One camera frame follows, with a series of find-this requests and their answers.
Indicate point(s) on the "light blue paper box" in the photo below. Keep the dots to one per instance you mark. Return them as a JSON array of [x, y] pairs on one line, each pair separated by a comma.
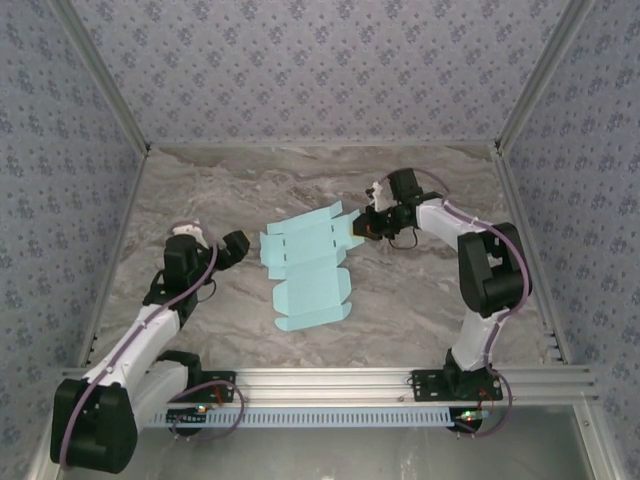
[[310, 280]]

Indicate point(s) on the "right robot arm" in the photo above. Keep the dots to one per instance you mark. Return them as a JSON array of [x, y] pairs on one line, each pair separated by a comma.
[[495, 280]]

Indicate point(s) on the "small controller board with LED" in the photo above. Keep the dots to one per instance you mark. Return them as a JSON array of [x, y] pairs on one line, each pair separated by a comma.
[[470, 417], [187, 415]]

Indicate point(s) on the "aluminium side rail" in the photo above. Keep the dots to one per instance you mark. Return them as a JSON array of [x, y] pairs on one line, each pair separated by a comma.
[[517, 200], [116, 255]]

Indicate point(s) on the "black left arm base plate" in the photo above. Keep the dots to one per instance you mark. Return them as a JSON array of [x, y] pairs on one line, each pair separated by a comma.
[[222, 382]]

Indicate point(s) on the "aluminium mounting rail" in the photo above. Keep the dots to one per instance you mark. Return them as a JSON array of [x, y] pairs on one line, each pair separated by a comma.
[[325, 385]]

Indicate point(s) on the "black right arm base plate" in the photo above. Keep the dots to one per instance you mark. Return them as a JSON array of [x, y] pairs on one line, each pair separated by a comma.
[[425, 387]]

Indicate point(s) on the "aluminium frame post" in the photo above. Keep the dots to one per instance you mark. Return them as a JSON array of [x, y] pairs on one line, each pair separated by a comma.
[[105, 80], [545, 75]]

